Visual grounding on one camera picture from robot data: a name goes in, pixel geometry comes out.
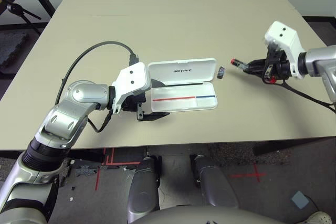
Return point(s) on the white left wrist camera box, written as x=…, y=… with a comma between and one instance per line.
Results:
x=134, y=77

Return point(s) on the grey blue square pad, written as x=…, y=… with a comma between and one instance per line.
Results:
x=300, y=199

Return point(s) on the dark foam floor mat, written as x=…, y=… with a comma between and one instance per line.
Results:
x=11, y=48

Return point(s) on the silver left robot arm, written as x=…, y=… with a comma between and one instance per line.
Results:
x=68, y=111

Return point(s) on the grey robot torso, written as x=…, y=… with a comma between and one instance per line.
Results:
x=210, y=216

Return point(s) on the black tripod stand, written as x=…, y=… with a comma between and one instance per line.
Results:
x=18, y=9

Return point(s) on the grey robot left leg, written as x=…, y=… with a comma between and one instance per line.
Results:
x=144, y=190

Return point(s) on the white shoe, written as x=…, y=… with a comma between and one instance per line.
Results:
x=319, y=218

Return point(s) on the white plastic pencil case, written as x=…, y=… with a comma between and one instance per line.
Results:
x=183, y=98

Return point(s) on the grey robot right leg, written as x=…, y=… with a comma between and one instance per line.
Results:
x=215, y=182

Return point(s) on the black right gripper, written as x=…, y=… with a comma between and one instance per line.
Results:
x=278, y=66

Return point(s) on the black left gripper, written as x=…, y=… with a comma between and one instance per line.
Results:
x=131, y=103

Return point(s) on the black marker with red cap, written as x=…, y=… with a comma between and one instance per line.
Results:
x=238, y=63

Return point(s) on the grey robot leg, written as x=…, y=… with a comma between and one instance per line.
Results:
x=144, y=190
x=215, y=182

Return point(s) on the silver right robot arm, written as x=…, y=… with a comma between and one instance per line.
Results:
x=320, y=61

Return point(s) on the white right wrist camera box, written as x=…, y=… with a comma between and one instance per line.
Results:
x=286, y=35

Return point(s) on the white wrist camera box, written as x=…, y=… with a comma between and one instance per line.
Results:
x=134, y=77
x=286, y=35

